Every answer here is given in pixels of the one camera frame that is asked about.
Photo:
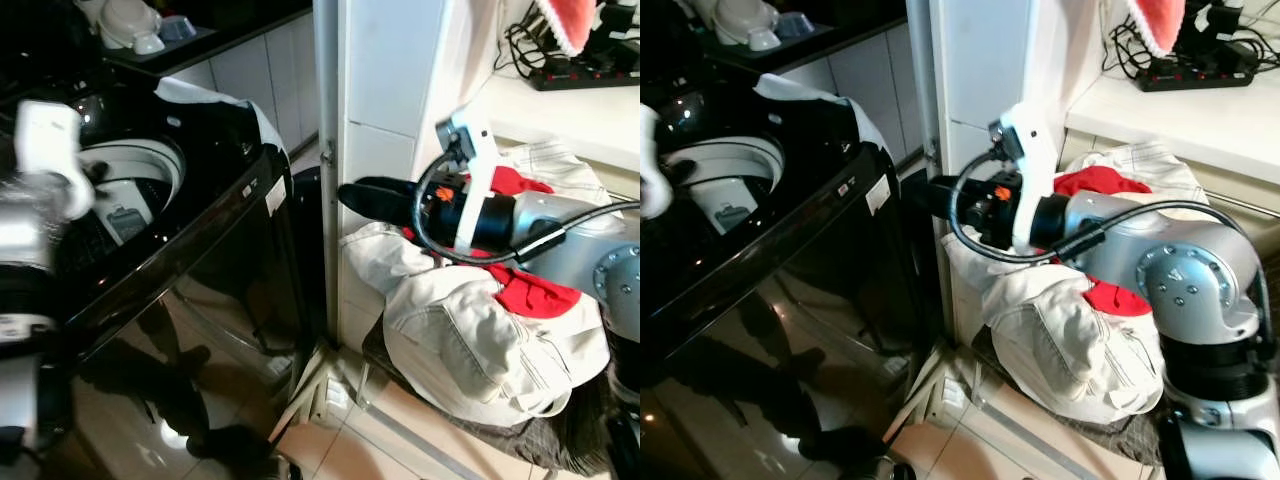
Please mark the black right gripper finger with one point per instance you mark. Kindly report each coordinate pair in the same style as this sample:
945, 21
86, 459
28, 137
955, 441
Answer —
948, 186
950, 210
392, 213
375, 188

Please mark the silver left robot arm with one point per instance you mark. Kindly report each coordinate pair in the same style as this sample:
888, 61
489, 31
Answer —
20, 235

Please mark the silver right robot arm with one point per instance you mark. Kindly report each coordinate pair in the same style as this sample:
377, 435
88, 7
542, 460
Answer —
1190, 270
545, 215

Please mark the black top-loading washing machine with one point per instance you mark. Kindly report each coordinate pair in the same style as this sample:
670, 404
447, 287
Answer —
780, 300
200, 285

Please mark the grey vertical pipe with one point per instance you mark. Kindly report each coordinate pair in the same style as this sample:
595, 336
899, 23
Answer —
326, 150
922, 80

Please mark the red garment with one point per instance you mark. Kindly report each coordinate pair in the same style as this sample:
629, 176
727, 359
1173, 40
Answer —
530, 295
1105, 180

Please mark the white shelf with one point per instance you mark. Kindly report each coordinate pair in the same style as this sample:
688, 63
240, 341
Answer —
1170, 125
560, 120

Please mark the beige jacket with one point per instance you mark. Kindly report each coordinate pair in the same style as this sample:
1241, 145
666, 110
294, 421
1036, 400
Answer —
470, 340
1070, 340

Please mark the black power strip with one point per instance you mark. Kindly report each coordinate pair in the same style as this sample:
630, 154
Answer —
1190, 75
580, 75

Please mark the black power adapter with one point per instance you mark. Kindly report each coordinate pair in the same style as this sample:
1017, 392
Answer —
1215, 30
615, 25

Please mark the grey-blue bowl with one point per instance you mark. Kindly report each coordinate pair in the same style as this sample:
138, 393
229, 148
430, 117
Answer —
177, 28
795, 24

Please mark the black counter top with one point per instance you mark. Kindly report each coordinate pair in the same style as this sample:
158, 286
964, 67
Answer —
860, 25
250, 25

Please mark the red fluffy white-edged cloth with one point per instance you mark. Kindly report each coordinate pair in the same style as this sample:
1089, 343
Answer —
570, 20
1160, 20

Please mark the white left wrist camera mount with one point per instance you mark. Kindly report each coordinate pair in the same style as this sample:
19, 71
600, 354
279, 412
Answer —
653, 170
48, 140

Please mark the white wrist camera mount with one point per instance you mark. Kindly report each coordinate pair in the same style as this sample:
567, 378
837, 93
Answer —
48, 140
478, 150
1030, 150
653, 170

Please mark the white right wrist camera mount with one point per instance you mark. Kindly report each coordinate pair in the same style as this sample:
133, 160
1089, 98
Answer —
478, 150
1030, 150

